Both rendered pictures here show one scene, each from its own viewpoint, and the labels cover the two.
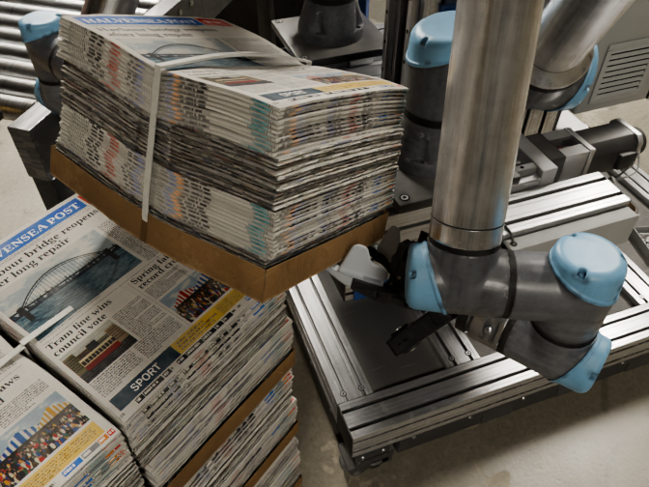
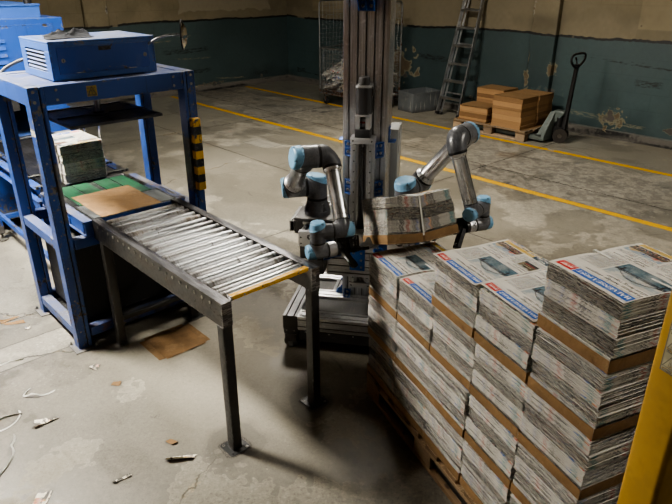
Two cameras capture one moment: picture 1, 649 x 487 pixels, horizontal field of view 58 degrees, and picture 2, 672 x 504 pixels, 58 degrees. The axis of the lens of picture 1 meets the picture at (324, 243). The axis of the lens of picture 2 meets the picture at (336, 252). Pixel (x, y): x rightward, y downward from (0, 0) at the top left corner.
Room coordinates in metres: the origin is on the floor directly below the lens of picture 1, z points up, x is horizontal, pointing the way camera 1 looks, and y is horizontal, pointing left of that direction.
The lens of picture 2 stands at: (-0.48, 2.76, 2.06)
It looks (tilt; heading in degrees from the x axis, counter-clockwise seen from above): 24 degrees down; 301
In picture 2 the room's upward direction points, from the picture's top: straight up
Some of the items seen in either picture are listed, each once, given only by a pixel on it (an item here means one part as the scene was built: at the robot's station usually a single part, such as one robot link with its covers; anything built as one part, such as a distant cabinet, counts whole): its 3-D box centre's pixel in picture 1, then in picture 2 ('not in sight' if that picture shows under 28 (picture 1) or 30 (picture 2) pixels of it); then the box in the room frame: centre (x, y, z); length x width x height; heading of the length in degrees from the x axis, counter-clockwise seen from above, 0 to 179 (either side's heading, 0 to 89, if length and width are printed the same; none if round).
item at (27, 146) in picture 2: not in sight; (49, 164); (3.70, 0.01, 0.75); 1.53 x 0.64 x 0.10; 163
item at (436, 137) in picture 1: (434, 128); not in sight; (0.83, -0.18, 0.87); 0.15 x 0.15 x 0.10
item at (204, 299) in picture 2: not in sight; (152, 265); (1.71, 0.87, 0.74); 1.34 x 0.05 x 0.12; 163
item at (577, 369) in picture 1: (554, 344); (481, 222); (0.41, -0.27, 0.84); 0.11 x 0.08 x 0.09; 54
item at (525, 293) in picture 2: not in sight; (549, 291); (-0.16, 0.78, 1.06); 0.37 x 0.28 x 0.01; 55
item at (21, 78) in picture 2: not in sight; (93, 80); (2.62, 0.33, 1.50); 0.94 x 0.68 x 0.10; 73
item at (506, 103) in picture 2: not in sight; (504, 110); (1.97, -6.13, 0.28); 1.20 x 0.83 x 0.57; 163
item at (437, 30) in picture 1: (449, 63); (405, 189); (0.83, -0.19, 0.98); 0.13 x 0.12 x 0.14; 84
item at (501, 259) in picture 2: not in sight; (492, 260); (0.08, 0.63, 1.06); 0.37 x 0.29 x 0.01; 54
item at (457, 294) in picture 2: not in sight; (493, 286); (0.07, 0.62, 0.95); 0.38 x 0.29 x 0.23; 54
